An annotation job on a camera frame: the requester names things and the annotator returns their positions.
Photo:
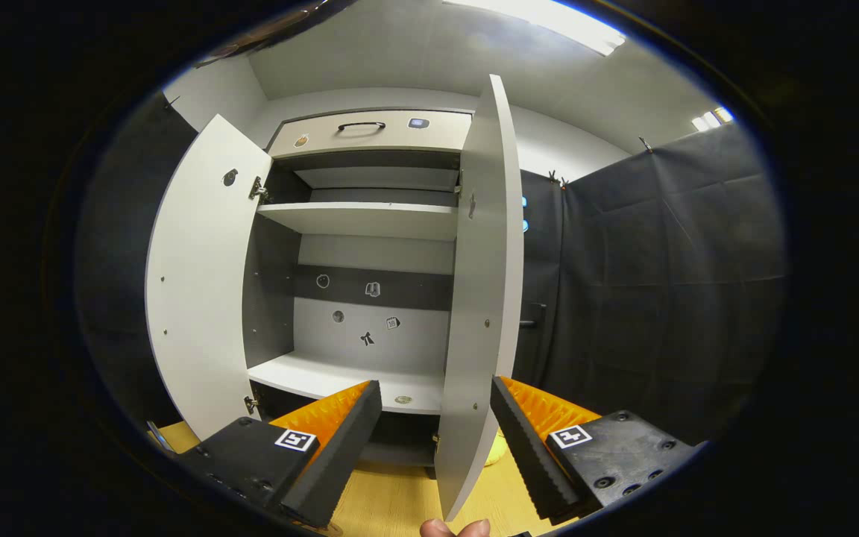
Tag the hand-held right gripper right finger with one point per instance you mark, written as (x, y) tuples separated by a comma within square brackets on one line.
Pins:
[(530, 455)]

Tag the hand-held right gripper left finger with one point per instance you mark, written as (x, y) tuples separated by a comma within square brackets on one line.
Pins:
[(332, 462)]

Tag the white cabinet door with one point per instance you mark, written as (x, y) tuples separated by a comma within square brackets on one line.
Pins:
[(206, 283), (482, 298)]

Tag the white cabinet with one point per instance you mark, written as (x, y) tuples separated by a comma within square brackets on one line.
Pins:
[(377, 253)]

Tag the metal door hinge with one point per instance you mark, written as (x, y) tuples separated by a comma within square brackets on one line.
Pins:
[(251, 405), (258, 189)]

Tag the white cabinet shelf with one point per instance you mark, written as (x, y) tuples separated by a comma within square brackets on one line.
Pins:
[(362, 220)]

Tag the white cabinet drawer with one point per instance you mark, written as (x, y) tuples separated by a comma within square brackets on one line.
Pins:
[(400, 134)]

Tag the yellow round object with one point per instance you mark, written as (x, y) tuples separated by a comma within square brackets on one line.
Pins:
[(496, 450)]

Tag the black backdrop cloth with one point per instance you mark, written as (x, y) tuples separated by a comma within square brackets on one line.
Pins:
[(661, 283)]

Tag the dark cloth clip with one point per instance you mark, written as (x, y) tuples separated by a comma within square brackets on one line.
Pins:
[(558, 180)]

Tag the small ceiling light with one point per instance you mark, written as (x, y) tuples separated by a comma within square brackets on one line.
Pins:
[(711, 118)]

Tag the long ceiling light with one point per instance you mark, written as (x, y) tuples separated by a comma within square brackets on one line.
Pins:
[(549, 19)]

